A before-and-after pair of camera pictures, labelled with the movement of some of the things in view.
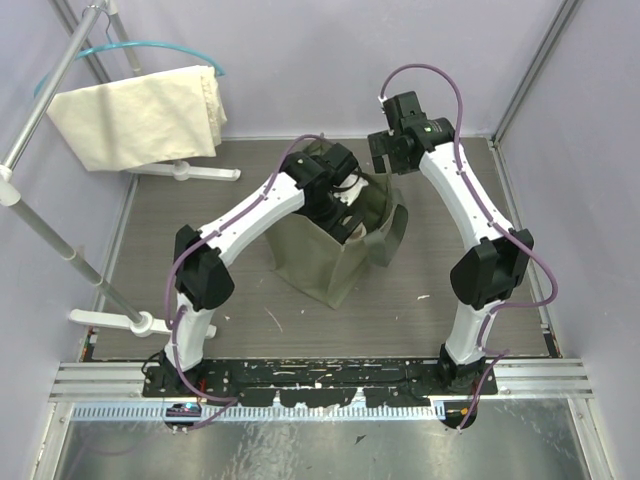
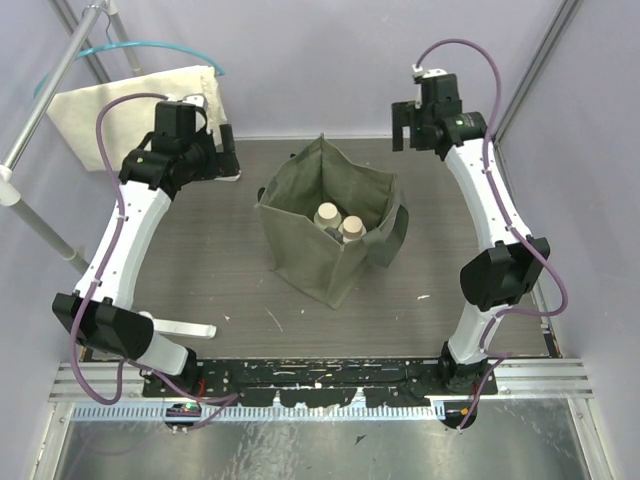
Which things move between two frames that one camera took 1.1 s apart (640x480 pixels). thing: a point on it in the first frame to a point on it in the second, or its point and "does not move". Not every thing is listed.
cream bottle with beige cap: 358,233 does not move
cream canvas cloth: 170,114 does not move
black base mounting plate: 321,382 does not move
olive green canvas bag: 305,252 does not move
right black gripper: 379,145 to 406,114
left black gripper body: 345,223 to 227,150
